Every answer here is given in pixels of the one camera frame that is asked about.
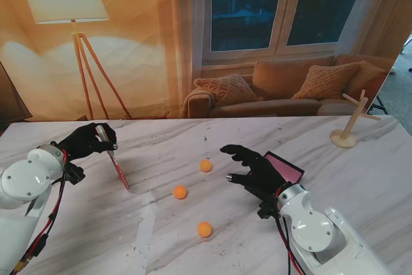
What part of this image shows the ping pong bat orange handle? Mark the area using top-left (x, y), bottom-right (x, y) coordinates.
top-left (95, 124), bottom-right (131, 191)

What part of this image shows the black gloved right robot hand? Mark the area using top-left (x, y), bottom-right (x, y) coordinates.
top-left (219, 144), bottom-right (286, 202)

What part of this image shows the red black right arm cable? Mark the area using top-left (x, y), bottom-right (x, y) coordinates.
top-left (275, 213), bottom-right (310, 275)

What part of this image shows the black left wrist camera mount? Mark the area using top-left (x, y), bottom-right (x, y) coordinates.
top-left (62, 164), bottom-right (86, 184)

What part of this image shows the wooden mug tree stand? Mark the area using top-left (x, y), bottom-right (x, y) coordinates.
top-left (330, 90), bottom-right (382, 149)

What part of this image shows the red black left arm cable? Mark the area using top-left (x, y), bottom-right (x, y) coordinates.
top-left (9, 149), bottom-right (70, 272)

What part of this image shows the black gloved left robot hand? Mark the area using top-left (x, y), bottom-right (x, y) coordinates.
top-left (51, 122), bottom-right (118, 163)

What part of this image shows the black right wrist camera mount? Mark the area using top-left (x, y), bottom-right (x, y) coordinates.
top-left (257, 200), bottom-right (281, 221)

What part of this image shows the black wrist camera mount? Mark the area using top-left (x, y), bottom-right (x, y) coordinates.
top-left (62, 164), bottom-right (86, 184)
top-left (257, 200), bottom-right (281, 221)

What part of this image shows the black storage box pink inside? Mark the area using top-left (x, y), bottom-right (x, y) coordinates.
top-left (243, 151), bottom-right (305, 198)

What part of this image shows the red black arm cable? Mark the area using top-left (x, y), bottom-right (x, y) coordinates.
top-left (9, 149), bottom-right (70, 272)
top-left (275, 213), bottom-right (310, 275)

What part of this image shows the black tripod stand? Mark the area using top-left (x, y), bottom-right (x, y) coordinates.
top-left (370, 94), bottom-right (389, 117)

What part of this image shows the printed living room backdrop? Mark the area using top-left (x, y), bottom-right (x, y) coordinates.
top-left (0, 0), bottom-right (412, 124)

